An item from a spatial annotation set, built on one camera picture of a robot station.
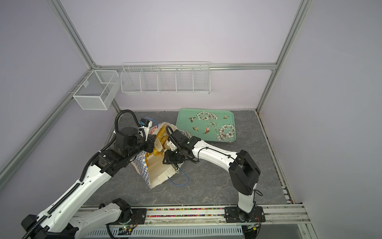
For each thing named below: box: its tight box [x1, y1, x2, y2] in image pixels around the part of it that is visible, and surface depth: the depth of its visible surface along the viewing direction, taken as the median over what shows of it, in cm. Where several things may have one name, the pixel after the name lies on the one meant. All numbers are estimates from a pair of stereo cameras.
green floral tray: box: [176, 108, 237, 143], surface depth 114 cm
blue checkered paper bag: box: [131, 122, 184, 190], surface depth 74 cm
